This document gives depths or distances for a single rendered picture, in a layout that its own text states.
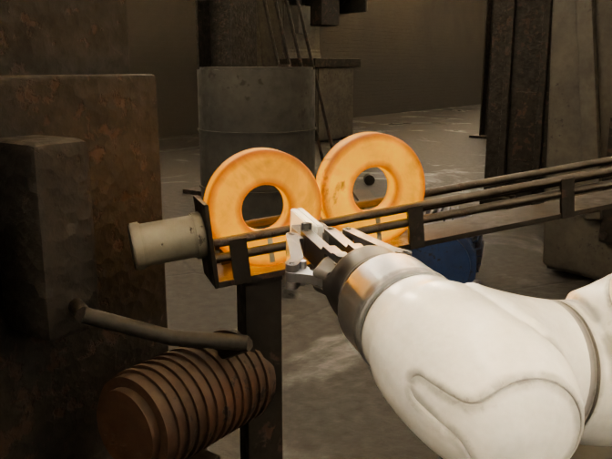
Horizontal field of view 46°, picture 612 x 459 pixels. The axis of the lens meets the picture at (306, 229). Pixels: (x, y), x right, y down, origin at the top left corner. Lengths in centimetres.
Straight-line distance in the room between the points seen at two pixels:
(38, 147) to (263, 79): 252
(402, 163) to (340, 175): 9
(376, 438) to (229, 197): 104
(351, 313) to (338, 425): 132
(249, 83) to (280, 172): 242
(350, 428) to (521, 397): 144
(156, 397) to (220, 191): 26
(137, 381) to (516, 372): 53
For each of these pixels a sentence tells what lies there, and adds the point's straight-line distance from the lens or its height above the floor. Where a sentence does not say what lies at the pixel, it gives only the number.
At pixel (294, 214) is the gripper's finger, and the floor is 72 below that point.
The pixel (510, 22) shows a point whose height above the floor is 114.
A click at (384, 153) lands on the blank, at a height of 77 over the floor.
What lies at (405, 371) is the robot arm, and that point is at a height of 69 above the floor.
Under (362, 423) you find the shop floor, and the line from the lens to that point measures 188.
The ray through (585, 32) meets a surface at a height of 101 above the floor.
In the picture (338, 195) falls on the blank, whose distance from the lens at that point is 95.
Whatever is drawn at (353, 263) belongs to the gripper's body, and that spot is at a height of 72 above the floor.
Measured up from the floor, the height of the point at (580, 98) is 76.
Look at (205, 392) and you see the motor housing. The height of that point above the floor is 50.
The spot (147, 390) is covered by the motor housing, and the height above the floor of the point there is 52.
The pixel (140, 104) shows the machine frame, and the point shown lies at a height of 83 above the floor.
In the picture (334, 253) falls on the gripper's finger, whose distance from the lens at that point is 65.
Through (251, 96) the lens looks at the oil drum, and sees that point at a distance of 332.
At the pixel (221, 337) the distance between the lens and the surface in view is 89.
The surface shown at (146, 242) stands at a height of 68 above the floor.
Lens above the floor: 88
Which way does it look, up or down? 13 degrees down
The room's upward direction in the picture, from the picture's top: straight up
